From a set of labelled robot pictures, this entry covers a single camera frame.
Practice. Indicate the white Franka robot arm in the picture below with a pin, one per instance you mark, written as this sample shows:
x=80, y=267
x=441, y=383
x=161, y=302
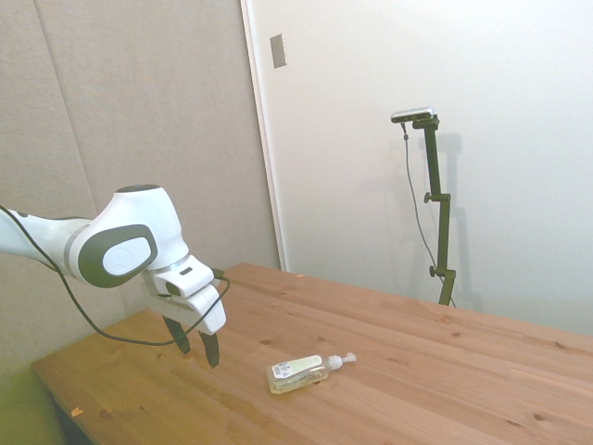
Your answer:
x=139, y=208

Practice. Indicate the black camera stand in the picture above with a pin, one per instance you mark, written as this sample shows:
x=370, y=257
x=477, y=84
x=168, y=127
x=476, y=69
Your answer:
x=437, y=185

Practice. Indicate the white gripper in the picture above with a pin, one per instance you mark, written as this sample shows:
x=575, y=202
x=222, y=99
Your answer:
x=208, y=310

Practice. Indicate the green cushion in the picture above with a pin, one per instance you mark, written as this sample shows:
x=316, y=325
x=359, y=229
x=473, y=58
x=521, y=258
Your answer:
x=23, y=412

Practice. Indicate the grey exterior camera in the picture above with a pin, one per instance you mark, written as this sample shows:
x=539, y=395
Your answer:
x=412, y=114

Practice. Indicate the white vertical wall strip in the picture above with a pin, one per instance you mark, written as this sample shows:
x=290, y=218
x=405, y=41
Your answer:
x=264, y=139

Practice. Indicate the clear sanitizer pump bottle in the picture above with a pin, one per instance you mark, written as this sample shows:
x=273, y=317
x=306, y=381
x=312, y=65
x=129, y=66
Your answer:
x=296, y=373

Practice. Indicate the grey wall switch plate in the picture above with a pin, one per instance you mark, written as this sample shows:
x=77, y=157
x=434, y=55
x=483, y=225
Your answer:
x=278, y=51

